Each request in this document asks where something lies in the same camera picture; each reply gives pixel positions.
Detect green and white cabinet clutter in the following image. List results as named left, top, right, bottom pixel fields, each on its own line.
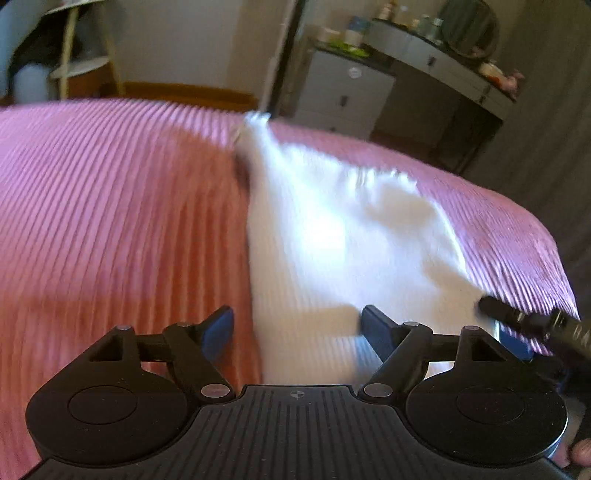
left=315, top=24, right=371, bottom=57

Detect pink ribbed bedspread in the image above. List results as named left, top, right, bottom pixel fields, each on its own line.
left=0, top=96, right=581, bottom=480

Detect grey vanity desk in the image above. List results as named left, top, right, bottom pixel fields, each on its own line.
left=366, top=20, right=519, bottom=172

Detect black cloth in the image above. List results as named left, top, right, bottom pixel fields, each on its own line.
left=8, top=30, right=71, bottom=77

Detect brown round basket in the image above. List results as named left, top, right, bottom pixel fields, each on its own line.
left=69, top=64, right=126, bottom=99

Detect round vanity mirror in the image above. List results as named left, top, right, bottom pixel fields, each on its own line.
left=438, top=0, right=501, bottom=57

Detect row of cosmetic bottles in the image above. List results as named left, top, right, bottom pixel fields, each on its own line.
left=373, top=1, right=445, bottom=45

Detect wooden tiered side table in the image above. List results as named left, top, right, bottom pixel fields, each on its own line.
left=44, top=0, right=126, bottom=100

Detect grey curtain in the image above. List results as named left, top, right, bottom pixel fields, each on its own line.
left=462, top=0, right=591, bottom=324

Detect white and black tower fan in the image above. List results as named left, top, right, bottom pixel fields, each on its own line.
left=257, top=0, right=306, bottom=117

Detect white waste bin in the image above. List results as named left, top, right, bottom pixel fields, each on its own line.
left=13, top=62, right=52, bottom=106

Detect pink desk toys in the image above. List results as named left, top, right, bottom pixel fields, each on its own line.
left=477, top=59, right=528, bottom=92

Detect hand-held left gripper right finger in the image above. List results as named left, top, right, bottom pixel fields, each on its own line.
left=360, top=305, right=502, bottom=403

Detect person's right hand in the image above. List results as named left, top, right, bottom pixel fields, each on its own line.
left=569, top=438, right=591, bottom=466

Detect white small garment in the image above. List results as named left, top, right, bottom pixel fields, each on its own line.
left=232, top=111, right=505, bottom=387

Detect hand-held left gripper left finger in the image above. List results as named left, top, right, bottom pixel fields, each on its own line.
left=88, top=305, right=236, bottom=403

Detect grey drawer cabinet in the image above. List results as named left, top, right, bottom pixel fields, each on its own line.
left=292, top=47, right=399, bottom=136

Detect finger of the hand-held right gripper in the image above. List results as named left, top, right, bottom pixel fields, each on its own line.
left=494, top=323, right=534, bottom=364
left=477, top=295, right=552, bottom=335

